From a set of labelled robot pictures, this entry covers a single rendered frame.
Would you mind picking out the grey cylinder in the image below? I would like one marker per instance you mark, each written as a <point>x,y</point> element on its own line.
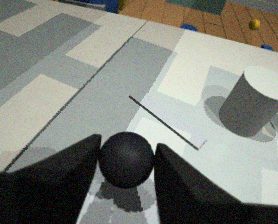
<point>252,102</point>

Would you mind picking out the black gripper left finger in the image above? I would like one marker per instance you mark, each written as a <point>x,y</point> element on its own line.
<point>53,190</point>

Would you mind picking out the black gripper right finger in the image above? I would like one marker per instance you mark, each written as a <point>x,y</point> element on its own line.
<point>186,196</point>

